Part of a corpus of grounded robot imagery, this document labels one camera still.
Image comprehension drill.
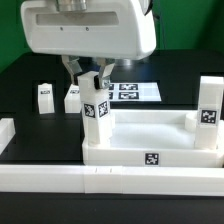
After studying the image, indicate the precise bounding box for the white front fence bar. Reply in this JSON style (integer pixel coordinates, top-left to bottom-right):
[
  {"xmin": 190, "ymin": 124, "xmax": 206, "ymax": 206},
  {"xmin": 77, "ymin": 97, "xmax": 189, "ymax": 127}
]
[{"xmin": 0, "ymin": 165, "xmax": 224, "ymax": 196}]

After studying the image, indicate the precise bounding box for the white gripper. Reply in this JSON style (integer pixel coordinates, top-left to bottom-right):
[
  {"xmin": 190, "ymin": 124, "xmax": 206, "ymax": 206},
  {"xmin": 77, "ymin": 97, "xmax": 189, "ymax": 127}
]
[{"xmin": 21, "ymin": 0, "xmax": 156, "ymax": 89}]

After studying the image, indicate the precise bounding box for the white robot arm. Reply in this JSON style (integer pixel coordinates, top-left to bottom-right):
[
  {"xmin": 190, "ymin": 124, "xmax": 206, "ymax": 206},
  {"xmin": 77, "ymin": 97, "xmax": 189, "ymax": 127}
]
[{"xmin": 20, "ymin": 0, "xmax": 156, "ymax": 89}]

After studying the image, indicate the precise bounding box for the white marker base plate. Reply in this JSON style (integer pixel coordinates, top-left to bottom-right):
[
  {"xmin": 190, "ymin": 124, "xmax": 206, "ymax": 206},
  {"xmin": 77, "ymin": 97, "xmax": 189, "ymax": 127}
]
[{"xmin": 109, "ymin": 82, "xmax": 161, "ymax": 102}]

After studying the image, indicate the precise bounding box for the white desk top tray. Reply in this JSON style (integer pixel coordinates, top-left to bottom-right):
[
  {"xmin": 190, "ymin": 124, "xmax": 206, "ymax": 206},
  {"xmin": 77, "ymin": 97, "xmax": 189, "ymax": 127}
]
[{"xmin": 83, "ymin": 109, "xmax": 224, "ymax": 168}]

